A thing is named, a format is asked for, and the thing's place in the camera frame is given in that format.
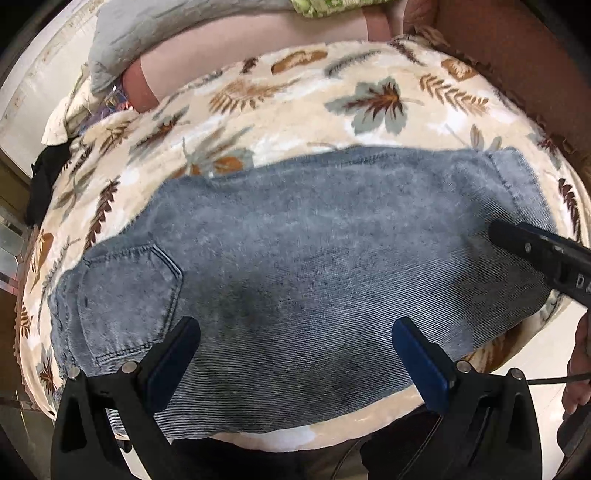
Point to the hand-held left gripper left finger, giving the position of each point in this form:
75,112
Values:
173,360

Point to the brown upholstered furniture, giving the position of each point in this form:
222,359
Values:
508,50

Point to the black cloth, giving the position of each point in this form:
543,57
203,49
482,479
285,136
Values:
48,180

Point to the person's dark clothing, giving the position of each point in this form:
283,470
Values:
277,457

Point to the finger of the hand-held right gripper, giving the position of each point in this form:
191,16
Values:
521,244

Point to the grey quilted pillow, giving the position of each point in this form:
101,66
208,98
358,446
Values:
161,32

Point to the wooden door with glass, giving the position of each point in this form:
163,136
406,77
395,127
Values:
11,249

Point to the pink bolster pillow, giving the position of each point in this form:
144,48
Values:
240,60

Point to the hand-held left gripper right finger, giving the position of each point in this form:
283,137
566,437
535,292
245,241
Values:
418,360

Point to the white ornate headboard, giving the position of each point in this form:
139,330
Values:
41,60

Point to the white crumpled cloth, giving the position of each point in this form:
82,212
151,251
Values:
69,110

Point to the person's right hand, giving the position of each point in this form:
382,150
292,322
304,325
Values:
581,350

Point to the leaf print blanket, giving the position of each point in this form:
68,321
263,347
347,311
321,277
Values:
286,101

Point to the colourful shiny wrapper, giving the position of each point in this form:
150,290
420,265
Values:
113,99

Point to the blue denim pants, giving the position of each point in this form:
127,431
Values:
300,267

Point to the green patterned blanket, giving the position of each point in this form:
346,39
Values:
332,7

